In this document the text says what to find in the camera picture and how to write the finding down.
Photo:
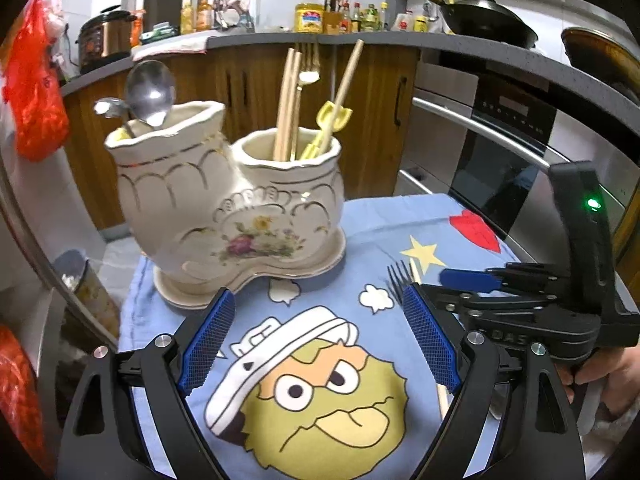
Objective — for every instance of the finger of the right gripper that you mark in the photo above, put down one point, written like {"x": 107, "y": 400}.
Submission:
{"x": 469, "y": 281}

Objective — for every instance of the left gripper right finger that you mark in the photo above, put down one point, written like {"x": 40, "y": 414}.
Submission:
{"x": 467, "y": 365}

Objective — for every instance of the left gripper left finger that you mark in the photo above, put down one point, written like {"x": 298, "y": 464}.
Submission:
{"x": 171, "y": 373}

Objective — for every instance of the yellow plastic utensil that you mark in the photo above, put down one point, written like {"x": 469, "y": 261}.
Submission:
{"x": 328, "y": 123}

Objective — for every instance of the wooden chopstick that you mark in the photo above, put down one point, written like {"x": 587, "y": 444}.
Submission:
{"x": 286, "y": 79}
{"x": 289, "y": 111}
{"x": 347, "y": 76}

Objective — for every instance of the small steel spoon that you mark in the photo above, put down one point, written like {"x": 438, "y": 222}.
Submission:
{"x": 111, "y": 108}

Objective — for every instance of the large steel spoon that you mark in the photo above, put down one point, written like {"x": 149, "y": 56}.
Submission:
{"x": 150, "y": 92}

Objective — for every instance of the steel fork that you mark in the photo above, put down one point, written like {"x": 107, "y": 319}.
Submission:
{"x": 400, "y": 277}

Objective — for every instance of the right hand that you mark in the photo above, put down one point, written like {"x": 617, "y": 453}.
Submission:
{"x": 620, "y": 368}

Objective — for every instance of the blue cartoon cloth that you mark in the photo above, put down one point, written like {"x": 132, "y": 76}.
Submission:
{"x": 321, "y": 378}

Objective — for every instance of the built-in oven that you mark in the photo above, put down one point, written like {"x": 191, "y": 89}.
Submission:
{"x": 471, "y": 135}

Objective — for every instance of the white ceramic double utensil holder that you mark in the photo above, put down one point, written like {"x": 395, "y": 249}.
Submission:
{"x": 210, "y": 213}

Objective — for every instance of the black wok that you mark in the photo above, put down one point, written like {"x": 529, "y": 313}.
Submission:
{"x": 488, "y": 20}

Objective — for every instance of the knife block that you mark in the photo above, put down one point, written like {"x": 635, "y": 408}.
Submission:
{"x": 336, "y": 17}

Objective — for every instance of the red plastic bag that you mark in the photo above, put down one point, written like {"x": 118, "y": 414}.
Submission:
{"x": 31, "y": 86}

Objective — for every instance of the yellow oil tin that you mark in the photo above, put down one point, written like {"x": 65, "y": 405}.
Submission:
{"x": 308, "y": 18}

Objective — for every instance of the white dish towel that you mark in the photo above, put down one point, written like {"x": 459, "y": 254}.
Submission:
{"x": 195, "y": 43}

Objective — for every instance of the electric pressure cooker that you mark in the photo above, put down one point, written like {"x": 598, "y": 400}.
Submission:
{"x": 105, "y": 38}

